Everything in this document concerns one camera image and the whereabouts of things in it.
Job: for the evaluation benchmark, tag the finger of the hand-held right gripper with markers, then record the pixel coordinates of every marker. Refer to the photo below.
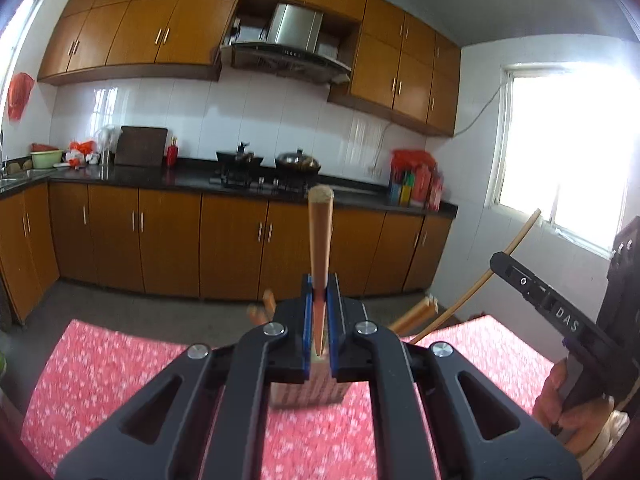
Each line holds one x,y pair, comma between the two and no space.
555,310

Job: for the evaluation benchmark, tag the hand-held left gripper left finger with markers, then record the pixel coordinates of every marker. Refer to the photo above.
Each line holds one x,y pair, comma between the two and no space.
308,332

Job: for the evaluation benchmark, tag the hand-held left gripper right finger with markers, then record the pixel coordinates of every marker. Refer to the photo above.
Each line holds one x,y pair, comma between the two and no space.
334,332

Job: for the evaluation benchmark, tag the wooden chopstick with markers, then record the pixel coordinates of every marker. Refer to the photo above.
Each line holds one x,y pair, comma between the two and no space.
415,316
519,237
320,240
257,315
270,301

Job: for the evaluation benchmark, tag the pair of bamboo chopsticks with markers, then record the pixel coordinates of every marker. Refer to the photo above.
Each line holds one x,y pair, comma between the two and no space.
434,310

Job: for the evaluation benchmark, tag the person's right forearm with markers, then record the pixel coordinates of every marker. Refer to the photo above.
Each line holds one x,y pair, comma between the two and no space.
612,435

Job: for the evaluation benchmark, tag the person's right hand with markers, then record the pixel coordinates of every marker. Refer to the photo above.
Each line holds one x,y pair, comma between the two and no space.
575,425

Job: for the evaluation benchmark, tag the gas stove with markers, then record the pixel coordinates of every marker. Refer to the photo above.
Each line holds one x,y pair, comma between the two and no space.
260,182

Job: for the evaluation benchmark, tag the bright window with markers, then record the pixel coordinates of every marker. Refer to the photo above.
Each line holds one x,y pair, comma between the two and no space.
565,150

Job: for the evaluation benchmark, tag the wok with lid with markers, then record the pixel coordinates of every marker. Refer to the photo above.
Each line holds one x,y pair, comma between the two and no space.
297,162

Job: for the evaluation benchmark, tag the long wooden base cabinets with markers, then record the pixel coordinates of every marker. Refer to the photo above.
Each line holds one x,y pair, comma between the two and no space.
165,240

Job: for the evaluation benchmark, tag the seasoning bottles with red bag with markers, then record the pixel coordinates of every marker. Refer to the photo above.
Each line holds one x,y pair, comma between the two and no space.
415,180

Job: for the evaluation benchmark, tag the black wok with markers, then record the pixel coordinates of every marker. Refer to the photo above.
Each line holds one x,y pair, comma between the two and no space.
240,157

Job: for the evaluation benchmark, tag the red floral tablecloth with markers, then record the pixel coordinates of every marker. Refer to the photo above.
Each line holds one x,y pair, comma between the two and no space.
100,385

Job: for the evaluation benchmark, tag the black kitchen countertop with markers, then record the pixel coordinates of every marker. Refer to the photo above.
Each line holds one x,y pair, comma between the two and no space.
150,176

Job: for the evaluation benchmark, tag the red chopstick cup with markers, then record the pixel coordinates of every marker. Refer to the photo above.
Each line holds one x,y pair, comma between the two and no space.
173,154

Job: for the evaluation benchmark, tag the dark cutting board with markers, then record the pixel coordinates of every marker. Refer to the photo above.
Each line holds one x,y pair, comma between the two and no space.
141,146

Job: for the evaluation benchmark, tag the red and white plastic bags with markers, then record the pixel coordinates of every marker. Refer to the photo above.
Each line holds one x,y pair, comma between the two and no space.
80,152

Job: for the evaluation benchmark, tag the wooden sink base cabinet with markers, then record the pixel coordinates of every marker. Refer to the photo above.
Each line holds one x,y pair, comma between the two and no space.
25,245

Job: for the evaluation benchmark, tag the steel range hood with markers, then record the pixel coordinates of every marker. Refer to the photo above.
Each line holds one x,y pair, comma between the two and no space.
295,30

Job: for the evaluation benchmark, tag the green basin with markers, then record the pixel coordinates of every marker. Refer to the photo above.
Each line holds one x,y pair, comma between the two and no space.
46,160

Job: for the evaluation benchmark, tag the steel sink faucet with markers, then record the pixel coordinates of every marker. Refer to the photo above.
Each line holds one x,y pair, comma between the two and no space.
3,155

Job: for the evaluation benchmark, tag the hanging red plastic bag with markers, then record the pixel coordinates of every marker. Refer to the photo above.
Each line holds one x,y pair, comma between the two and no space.
20,97

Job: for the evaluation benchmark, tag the small side window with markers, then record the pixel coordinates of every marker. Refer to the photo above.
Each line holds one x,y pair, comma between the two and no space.
20,20

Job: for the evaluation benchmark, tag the white wall socket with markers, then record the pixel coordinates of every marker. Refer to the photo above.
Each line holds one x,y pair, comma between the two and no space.
376,171

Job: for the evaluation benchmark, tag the wooden wall cabinets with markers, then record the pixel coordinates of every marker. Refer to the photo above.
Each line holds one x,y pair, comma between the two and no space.
140,25

